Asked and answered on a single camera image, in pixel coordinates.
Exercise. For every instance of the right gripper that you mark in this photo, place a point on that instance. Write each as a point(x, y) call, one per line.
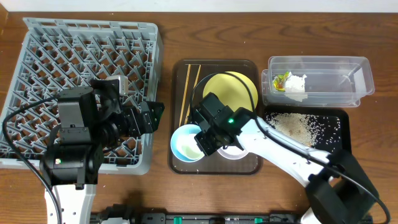
point(206, 143)

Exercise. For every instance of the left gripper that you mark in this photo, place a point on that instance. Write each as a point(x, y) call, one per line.
point(144, 121)

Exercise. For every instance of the white bowl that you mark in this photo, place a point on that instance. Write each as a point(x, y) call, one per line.
point(232, 152)

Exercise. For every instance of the green snack wrapper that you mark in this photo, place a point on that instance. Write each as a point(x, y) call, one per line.
point(279, 81)

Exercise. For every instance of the white paper napkin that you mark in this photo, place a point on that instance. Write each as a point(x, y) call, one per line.
point(295, 87)

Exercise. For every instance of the rice grains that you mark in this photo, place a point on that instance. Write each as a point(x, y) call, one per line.
point(322, 132)

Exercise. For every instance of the white cup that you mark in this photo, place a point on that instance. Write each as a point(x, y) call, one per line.
point(187, 146)

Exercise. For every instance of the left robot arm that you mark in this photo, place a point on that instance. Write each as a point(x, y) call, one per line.
point(91, 119)

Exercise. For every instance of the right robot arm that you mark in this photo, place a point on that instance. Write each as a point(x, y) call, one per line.
point(337, 188)

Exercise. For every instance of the black waste tray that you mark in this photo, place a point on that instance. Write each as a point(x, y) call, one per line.
point(342, 115)

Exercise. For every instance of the clear plastic waste bin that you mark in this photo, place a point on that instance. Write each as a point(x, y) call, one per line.
point(332, 81)

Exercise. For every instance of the yellow round plate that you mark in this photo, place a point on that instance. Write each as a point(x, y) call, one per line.
point(229, 90)

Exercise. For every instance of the light blue bowl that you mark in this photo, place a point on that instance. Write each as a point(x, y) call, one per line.
point(185, 129)

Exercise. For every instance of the dark brown serving tray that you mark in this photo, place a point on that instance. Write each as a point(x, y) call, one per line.
point(214, 164)

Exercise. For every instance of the grey plastic dish rack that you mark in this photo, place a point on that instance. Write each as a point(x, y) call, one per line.
point(57, 54)

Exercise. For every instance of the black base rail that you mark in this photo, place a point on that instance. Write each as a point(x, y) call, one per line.
point(129, 215)

